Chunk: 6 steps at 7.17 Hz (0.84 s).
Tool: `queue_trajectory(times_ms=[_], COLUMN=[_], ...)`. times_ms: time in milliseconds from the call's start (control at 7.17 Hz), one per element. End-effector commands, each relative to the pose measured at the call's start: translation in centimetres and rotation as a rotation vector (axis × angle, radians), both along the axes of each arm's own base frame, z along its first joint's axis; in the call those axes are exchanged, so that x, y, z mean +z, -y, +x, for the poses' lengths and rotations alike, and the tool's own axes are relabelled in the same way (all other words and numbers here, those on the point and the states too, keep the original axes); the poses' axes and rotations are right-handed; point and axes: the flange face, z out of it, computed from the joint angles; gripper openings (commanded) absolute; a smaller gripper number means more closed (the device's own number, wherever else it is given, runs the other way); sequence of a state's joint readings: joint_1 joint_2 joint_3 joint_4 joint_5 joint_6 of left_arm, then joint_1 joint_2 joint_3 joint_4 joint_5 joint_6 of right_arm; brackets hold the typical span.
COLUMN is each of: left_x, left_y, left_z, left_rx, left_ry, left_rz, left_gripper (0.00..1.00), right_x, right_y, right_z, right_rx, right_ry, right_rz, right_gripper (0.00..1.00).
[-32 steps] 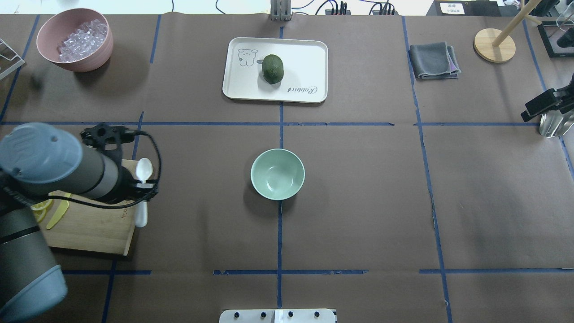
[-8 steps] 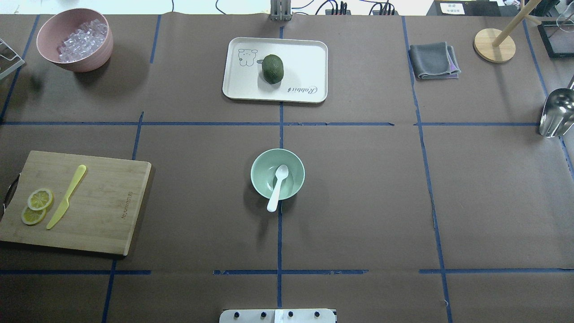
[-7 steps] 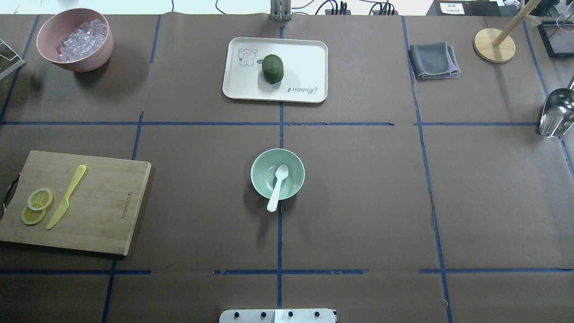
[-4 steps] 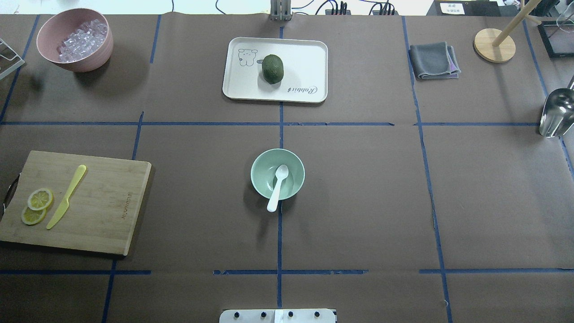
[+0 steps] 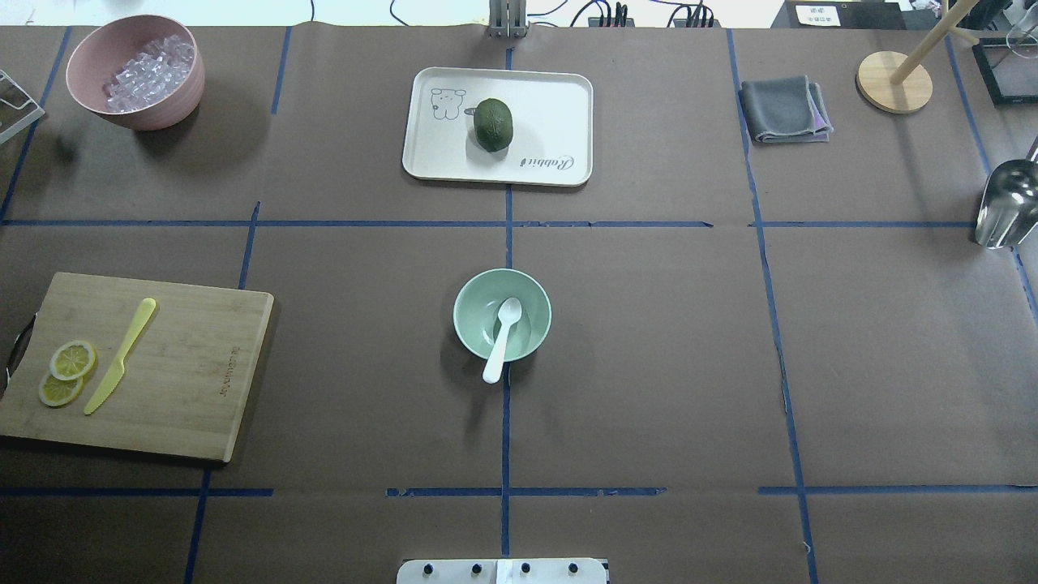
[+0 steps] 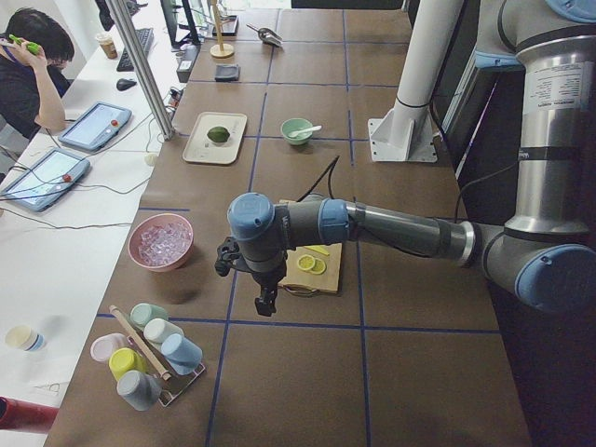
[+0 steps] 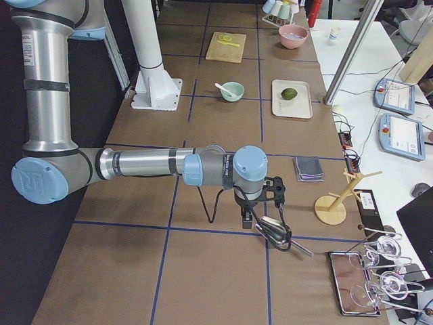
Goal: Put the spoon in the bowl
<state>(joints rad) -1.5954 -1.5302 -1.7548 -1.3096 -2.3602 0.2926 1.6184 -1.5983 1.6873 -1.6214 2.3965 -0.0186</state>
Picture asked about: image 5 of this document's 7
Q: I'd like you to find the white plastic spoon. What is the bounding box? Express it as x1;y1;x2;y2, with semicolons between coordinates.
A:
482;297;522;384

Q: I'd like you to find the green bowl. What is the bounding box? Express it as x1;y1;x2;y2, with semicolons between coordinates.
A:
453;268;553;363

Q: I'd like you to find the pink bowl with ice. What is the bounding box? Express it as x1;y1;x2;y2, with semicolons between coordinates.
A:
66;15;204;131

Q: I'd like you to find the cream rabbit tray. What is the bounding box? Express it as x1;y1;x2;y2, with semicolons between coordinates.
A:
401;67;594;187

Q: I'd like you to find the green lime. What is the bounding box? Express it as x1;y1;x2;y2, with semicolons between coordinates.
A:
472;98;515;152

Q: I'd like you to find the black power strip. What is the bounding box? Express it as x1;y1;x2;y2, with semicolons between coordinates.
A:
581;1;637;28
667;1;717;28

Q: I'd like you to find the folded grey cloth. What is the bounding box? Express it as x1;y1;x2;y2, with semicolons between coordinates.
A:
739;76;834;144

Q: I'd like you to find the wooden cutting board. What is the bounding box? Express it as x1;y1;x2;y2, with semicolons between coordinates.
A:
1;273;274;462

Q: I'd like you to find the black box with label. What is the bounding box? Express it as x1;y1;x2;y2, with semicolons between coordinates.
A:
771;1;906;30

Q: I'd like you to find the wooden mug tree stand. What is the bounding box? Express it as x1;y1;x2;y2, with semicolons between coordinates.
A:
856;1;980;114

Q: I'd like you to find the yellow plastic knife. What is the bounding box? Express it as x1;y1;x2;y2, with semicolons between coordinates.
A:
83;297;158;415

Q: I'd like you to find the metal scoop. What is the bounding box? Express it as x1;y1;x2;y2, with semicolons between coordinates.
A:
974;141;1037;249

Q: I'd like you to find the black glass rack tray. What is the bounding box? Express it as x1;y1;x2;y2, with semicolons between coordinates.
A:
972;36;1037;106

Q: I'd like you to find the aluminium frame post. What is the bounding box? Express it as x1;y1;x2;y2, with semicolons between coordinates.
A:
488;0;529;38

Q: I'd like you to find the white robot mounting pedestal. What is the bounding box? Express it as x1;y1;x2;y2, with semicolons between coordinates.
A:
397;557;611;583

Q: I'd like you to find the wire cup rack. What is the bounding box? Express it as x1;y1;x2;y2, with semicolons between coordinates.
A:
0;71;45;144

